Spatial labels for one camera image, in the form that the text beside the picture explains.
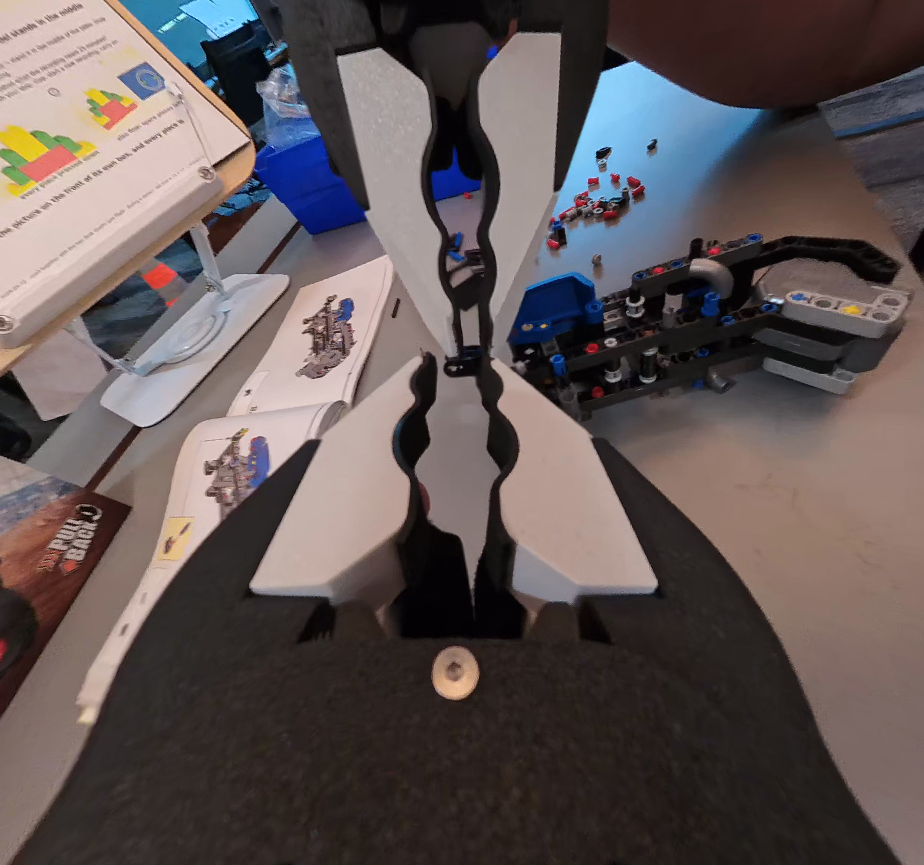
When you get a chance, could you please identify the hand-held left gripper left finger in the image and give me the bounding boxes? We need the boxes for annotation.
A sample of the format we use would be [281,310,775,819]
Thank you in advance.
[247,352,476,640]

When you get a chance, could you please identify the lego instruction booklet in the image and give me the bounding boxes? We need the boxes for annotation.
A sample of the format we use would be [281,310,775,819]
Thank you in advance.
[76,255,394,726]

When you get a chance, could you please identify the lego set box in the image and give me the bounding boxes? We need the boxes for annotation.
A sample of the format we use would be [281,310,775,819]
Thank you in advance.
[0,457,132,716]

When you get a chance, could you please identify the clear plastic bag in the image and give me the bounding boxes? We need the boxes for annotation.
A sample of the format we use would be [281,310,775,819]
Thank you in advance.
[256,67,323,151]

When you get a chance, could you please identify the pile of red lego pins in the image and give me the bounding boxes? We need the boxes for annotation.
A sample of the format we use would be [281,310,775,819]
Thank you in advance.
[545,146,647,250]

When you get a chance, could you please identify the laminated instruction sheet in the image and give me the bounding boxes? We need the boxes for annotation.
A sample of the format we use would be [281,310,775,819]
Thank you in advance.
[0,0,251,350]

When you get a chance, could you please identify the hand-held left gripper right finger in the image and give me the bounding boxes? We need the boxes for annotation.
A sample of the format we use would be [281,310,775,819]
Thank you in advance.
[475,358,661,636]

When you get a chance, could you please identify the black office chair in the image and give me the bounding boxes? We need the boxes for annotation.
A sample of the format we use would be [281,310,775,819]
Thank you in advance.
[201,20,274,131]

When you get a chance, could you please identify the partly built lego vehicle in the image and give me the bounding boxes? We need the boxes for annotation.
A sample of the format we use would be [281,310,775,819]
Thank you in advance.
[509,233,912,423]

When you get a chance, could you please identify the person's right forearm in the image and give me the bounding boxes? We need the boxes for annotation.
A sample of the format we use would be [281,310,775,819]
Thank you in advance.
[606,0,924,111]

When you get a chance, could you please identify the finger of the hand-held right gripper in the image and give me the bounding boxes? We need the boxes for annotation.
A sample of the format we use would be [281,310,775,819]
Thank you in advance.
[335,48,470,357]
[469,31,564,361]

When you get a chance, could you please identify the blue plastic bin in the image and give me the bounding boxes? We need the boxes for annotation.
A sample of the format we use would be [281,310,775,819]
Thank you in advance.
[254,136,371,235]

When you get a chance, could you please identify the white stand base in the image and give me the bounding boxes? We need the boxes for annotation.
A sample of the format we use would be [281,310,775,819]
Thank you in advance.
[101,273,291,427]

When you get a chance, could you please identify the wooden document board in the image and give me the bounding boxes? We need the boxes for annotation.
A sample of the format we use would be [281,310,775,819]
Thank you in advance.
[0,81,258,375]

